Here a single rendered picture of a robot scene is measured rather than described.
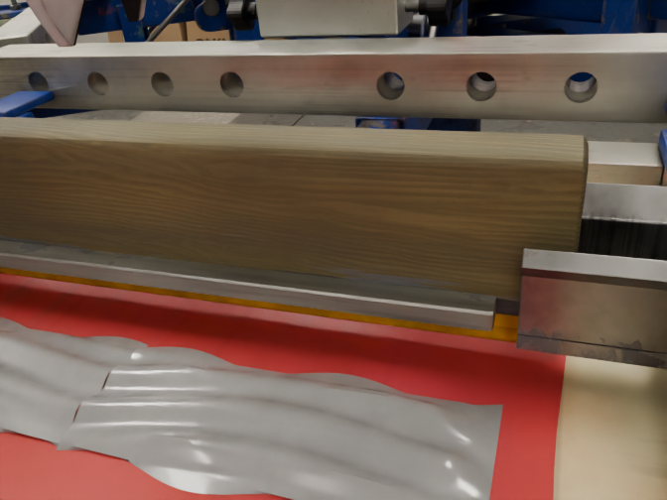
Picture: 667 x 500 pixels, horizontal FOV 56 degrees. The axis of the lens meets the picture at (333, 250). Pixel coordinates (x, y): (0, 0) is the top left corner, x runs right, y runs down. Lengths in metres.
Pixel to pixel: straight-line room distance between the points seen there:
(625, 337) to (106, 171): 0.24
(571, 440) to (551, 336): 0.04
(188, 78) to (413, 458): 0.40
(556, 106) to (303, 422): 0.31
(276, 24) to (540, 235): 0.37
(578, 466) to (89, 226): 0.26
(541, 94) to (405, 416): 0.28
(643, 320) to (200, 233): 0.20
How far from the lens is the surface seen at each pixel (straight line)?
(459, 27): 0.76
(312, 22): 0.56
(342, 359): 0.31
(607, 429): 0.28
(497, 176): 0.25
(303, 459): 0.25
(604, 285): 0.26
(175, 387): 0.31
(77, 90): 0.64
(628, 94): 0.48
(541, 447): 0.27
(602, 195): 0.30
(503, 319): 0.30
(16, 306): 0.42
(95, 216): 0.35
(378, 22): 0.54
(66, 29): 0.29
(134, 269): 0.33
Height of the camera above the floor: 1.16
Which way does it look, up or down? 31 degrees down
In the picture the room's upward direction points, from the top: 6 degrees counter-clockwise
